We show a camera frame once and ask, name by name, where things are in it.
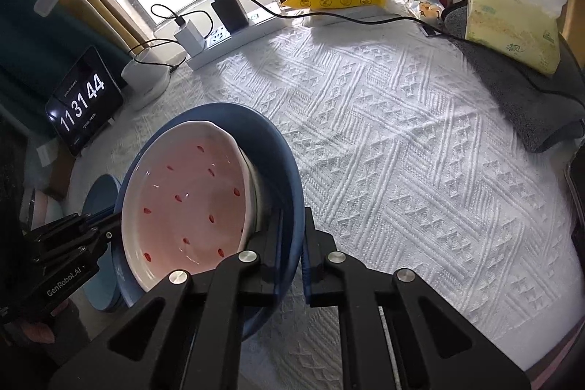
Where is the yellow tissue pack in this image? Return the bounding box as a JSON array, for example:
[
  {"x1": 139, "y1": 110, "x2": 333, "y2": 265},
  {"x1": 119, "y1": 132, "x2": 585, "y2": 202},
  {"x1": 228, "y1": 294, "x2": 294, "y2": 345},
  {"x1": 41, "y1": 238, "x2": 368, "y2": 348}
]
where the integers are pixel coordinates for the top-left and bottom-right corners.
[{"x1": 464, "y1": 0, "x2": 567, "y2": 75}]

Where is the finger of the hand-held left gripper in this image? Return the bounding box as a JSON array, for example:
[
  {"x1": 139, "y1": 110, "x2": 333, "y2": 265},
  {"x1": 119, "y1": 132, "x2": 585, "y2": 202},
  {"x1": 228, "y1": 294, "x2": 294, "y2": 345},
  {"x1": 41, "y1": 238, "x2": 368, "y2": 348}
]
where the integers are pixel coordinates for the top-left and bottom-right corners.
[
  {"x1": 23, "y1": 211, "x2": 122, "y2": 250},
  {"x1": 40, "y1": 223, "x2": 122, "y2": 252}
]

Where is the grey towel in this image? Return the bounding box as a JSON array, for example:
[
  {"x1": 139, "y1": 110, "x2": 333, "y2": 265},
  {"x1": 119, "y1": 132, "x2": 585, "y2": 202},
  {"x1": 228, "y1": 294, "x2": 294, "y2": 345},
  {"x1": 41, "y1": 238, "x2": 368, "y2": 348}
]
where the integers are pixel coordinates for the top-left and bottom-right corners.
[{"x1": 441, "y1": 1, "x2": 585, "y2": 154}]

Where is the dark blue bowl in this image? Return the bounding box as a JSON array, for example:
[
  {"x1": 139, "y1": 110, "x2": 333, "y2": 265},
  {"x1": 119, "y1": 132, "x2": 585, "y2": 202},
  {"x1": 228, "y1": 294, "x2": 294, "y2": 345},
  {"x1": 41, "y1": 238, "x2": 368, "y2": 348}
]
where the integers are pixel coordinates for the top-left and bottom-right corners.
[{"x1": 112, "y1": 102, "x2": 306, "y2": 342}]

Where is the black charger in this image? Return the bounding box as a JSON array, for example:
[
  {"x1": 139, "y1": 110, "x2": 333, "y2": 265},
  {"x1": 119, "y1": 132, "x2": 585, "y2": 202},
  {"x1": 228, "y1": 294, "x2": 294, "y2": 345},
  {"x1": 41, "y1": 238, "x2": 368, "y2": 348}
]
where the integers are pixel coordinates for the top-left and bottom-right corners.
[{"x1": 208, "y1": 0, "x2": 250, "y2": 33}]

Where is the white charger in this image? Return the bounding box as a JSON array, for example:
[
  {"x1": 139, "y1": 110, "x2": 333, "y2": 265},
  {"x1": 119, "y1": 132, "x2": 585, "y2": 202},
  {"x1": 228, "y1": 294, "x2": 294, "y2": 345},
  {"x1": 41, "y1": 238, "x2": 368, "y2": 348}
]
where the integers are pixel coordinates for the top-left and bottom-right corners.
[{"x1": 174, "y1": 18, "x2": 206, "y2": 57}]

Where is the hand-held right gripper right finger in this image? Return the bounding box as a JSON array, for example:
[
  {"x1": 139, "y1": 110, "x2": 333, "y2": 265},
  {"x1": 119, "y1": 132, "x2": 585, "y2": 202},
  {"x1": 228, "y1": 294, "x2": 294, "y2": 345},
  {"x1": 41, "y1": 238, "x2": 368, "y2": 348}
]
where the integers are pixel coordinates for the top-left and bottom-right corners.
[{"x1": 299, "y1": 207, "x2": 531, "y2": 390}]

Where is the long black cable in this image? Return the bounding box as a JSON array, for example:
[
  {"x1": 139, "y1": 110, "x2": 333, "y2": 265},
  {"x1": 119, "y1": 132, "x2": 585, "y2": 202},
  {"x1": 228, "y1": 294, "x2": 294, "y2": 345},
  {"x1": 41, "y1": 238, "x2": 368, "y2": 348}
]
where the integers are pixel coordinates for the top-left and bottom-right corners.
[{"x1": 207, "y1": 0, "x2": 585, "y2": 98}]

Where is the small white box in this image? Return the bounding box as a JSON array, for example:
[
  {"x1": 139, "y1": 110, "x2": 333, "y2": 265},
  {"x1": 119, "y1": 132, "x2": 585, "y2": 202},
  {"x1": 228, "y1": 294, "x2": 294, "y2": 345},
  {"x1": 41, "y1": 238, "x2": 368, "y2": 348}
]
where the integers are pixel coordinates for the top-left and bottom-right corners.
[{"x1": 37, "y1": 143, "x2": 60, "y2": 167}]

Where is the yellow snack packet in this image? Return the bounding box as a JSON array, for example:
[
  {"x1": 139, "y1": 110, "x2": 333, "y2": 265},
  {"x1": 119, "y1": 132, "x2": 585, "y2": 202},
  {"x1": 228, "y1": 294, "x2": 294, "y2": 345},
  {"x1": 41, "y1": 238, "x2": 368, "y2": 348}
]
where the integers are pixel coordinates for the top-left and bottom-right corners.
[{"x1": 418, "y1": 0, "x2": 446, "y2": 23}]

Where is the black charger cable loop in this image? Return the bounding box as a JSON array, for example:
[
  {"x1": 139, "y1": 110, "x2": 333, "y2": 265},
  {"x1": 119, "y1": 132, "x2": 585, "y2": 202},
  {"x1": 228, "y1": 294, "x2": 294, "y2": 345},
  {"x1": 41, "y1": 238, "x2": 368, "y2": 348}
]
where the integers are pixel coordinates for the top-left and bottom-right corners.
[{"x1": 151, "y1": 4, "x2": 213, "y2": 48}]

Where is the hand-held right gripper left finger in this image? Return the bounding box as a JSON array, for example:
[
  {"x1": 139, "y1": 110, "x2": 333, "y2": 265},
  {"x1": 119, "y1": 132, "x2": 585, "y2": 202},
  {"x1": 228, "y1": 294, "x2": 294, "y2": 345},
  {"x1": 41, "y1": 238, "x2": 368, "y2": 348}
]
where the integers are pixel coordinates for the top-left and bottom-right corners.
[{"x1": 54, "y1": 207, "x2": 284, "y2": 390}]

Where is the pink dotted bowl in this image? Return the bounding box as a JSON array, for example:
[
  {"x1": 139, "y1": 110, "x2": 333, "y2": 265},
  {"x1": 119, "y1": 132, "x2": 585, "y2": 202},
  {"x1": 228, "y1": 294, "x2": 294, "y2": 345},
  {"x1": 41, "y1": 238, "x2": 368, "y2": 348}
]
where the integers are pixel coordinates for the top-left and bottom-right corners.
[{"x1": 121, "y1": 120, "x2": 257, "y2": 292}]

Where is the black lamp cable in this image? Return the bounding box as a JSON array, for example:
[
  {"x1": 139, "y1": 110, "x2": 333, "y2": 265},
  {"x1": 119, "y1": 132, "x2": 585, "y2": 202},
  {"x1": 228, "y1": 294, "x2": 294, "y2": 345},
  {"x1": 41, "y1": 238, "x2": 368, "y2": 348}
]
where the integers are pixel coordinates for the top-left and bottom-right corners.
[{"x1": 127, "y1": 37, "x2": 189, "y2": 73}]

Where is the black tablet clock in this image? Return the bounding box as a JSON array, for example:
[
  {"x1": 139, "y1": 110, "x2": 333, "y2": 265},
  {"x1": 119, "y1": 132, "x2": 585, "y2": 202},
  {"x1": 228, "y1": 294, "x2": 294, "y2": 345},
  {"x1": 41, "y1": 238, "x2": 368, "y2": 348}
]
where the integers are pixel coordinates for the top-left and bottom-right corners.
[{"x1": 45, "y1": 46, "x2": 125, "y2": 158}]

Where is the person's left hand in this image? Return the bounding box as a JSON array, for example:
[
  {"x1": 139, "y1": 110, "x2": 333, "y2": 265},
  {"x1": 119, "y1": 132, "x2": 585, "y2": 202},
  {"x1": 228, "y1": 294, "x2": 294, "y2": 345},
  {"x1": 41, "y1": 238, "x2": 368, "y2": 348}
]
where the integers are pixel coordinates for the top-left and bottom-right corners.
[{"x1": 11, "y1": 312, "x2": 58, "y2": 345}]

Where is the white power strip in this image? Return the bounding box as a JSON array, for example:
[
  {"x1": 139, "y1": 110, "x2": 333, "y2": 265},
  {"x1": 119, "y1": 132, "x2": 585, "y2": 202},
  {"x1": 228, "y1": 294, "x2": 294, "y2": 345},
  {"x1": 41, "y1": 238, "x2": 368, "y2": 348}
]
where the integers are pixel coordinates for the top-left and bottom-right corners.
[{"x1": 185, "y1": 1, "x2": 293, "y2": 71}]

